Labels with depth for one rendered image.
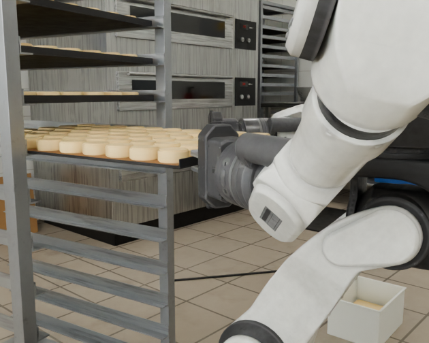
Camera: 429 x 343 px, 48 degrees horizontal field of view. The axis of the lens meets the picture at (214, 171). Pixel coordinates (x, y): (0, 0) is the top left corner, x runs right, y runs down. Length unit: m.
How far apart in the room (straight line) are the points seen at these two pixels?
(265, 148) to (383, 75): 0.23
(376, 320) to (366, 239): 1.28
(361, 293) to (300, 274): 1.52
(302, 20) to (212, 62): 3.35
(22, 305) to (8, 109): 0.36
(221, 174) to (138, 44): 2.60
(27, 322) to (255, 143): 0.63
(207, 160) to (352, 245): 0.25
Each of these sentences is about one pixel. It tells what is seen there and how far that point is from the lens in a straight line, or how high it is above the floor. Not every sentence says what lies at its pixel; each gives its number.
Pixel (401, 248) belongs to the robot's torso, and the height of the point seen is 0.75.
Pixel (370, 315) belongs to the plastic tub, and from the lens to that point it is 2.02.
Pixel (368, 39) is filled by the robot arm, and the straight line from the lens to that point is 0.30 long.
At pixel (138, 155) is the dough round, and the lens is 0.79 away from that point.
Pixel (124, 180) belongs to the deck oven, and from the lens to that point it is 3.07.
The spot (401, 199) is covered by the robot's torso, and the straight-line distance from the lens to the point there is 0.74.
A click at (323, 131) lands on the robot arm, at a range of 0.35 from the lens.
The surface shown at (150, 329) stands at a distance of 1.43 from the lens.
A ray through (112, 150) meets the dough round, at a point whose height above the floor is 0.87.
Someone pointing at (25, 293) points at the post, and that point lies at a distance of 0.99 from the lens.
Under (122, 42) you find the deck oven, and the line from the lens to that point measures 3.09.
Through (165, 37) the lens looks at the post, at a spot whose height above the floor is 1.11.
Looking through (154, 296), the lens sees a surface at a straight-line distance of 1.37.
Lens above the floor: 0.97
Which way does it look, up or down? 9 degrees down
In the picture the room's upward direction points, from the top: straight up
